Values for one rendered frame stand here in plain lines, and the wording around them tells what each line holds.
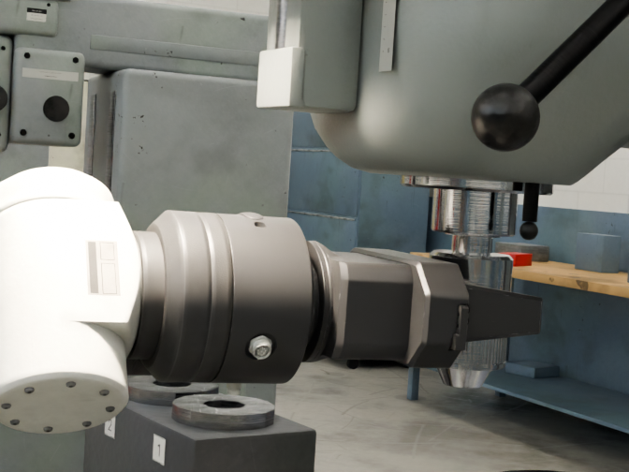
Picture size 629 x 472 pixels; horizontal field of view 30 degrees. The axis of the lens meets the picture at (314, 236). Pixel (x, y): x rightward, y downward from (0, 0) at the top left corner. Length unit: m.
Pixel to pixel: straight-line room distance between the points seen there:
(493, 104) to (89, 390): 0.22
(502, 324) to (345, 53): 0.17
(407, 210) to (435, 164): 7.48
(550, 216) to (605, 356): 0.95
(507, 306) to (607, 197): 6.28
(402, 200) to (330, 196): 0.52
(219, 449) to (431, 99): 0.47
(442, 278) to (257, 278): 0.10
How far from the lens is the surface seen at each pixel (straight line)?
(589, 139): 0.62
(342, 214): 8.09
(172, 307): 0.57
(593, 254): 6.49
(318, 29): 0.59
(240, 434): 0.98
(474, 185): 0.62
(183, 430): 0.99
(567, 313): 7.14
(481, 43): 0.56
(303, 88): 0.59
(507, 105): 0.51
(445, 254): 0.65
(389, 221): 8.01
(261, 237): 0.59
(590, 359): 7.00
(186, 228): 0.58
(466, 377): 0.66
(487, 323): 0.64
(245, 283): 0.57
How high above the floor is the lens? 1.31
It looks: 3 degrees down
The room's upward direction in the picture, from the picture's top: 4 degrees clockwise
